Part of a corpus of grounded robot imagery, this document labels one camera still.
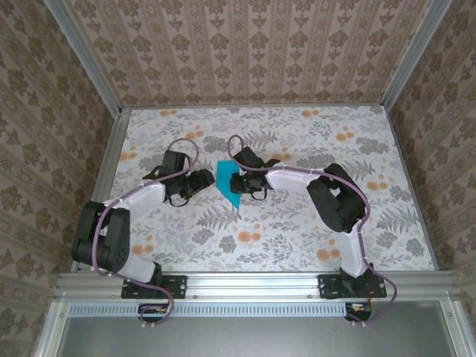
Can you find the floral tablecloth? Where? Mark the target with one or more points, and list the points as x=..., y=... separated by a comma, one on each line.
x=260, y=241

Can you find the grey metal panel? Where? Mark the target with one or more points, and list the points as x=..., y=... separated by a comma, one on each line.
x=253, y=338

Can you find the thin aluminium rail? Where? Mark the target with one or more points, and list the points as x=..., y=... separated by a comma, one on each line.
x=253, y=107

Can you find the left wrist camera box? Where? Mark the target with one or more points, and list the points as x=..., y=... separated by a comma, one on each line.
x=175, y=160

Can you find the wide aluminium frame rail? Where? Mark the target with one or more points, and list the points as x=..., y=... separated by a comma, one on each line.
x=253, y=286

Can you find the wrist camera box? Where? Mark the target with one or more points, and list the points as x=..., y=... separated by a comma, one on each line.
x=175, y=160
x=250, y=158

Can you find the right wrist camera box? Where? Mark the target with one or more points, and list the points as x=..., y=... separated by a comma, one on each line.
x=250, y=158

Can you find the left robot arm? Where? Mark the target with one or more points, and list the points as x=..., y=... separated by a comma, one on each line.
x=145, y=197

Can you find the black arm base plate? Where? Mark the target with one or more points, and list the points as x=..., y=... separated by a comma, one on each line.
x=178, y=286
x=329, y=286

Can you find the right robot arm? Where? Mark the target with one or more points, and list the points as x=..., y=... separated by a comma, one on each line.
x=290, y=180

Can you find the small black control board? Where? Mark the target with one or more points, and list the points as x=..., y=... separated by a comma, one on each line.
x=359, y=310
x=152, y=310

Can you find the aluminium side rail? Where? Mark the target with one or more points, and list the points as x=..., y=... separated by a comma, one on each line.
x=104, y=167
x=411, y=187

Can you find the aluminium frame post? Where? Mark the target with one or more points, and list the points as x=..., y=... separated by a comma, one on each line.
x=413, y=52
x=85, y=56

